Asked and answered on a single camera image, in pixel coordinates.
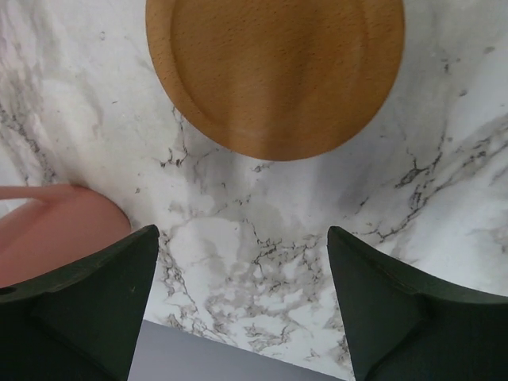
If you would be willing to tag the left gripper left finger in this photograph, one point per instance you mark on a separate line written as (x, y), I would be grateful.
(81, 321)

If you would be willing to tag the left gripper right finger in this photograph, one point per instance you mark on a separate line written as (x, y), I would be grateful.
(404, 324)

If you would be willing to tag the pink mug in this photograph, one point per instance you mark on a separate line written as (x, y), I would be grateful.
(58, 225)

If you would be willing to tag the lower wooden coaster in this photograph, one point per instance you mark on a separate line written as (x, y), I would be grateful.
(277, 80)

